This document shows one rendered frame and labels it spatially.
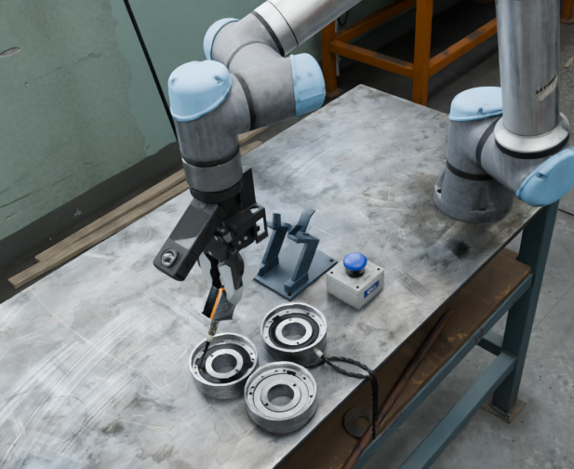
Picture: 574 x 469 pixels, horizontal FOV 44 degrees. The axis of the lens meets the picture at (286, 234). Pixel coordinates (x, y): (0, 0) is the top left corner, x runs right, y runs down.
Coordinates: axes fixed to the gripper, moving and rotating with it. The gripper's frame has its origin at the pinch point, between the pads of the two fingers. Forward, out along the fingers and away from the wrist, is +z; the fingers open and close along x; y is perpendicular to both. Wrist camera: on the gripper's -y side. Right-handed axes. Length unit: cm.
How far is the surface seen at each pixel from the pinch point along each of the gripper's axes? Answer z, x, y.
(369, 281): 8.7, -9.4, 23.1
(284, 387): 11.1, -11.9, -0.8
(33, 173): 64, 155, 40
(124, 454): 13.1, -1.1, -22.8
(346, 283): 8.7, -6.6, 20.4
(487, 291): 38, -12, 61
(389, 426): 40.2, -16.0, 20.5
